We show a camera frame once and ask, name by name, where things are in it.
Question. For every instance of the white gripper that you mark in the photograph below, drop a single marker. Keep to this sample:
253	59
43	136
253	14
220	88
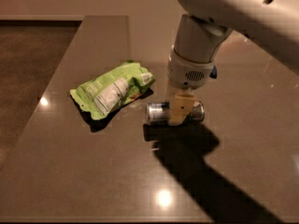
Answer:
189	73

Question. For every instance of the silver blue redbull can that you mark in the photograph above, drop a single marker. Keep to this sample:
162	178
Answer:
158	114

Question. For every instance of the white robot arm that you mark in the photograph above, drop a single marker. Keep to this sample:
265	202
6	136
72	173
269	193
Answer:
273	25

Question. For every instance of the green rice chip bag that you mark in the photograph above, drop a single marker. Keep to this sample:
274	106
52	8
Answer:
113	90

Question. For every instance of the dark blue candy bar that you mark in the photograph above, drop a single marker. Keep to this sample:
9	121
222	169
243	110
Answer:
213	73

